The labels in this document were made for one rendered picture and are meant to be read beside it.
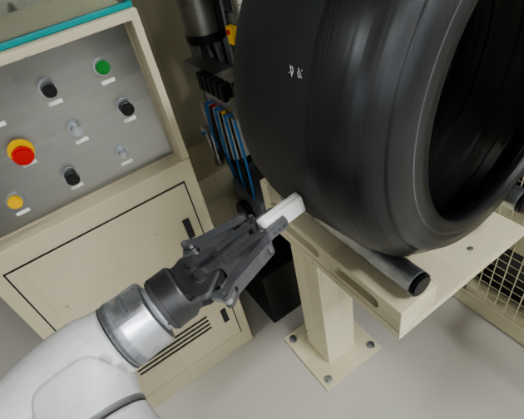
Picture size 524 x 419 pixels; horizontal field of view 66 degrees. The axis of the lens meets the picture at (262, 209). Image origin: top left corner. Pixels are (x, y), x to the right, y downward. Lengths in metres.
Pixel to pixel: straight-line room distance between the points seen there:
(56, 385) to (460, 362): 1.41
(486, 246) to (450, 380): 0.81
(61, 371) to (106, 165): 0.64
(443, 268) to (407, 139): 0.45
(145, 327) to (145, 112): 0.65
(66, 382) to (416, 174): 0.44
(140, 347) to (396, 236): 0.34
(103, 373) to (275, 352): 1.22
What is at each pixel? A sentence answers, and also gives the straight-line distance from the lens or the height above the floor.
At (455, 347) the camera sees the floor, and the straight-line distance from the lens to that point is 1.71.
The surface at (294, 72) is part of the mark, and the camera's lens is 0.47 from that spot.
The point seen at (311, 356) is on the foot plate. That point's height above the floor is 0.01.
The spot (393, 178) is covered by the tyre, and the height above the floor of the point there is 1.17.
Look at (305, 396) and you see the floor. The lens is 1.59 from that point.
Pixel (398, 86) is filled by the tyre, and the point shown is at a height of 1.27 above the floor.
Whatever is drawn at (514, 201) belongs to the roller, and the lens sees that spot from 0.86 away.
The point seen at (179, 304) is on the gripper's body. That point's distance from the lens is 0.51.
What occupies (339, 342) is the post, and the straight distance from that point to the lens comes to 1.56.
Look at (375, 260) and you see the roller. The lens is 0.72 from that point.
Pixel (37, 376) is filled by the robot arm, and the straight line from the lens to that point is 0.53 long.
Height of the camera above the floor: 1.46
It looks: 41 degrees down
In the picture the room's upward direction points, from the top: 13 degrees counter-clockwise
